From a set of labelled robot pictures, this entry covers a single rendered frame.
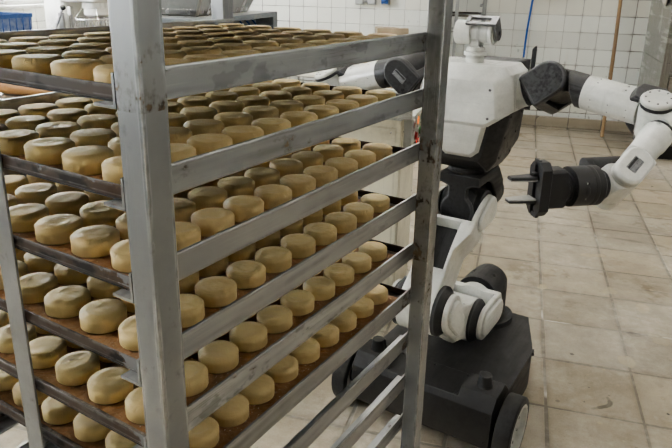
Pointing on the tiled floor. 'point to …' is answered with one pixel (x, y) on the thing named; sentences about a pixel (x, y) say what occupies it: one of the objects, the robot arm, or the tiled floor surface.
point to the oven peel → (618, 11)
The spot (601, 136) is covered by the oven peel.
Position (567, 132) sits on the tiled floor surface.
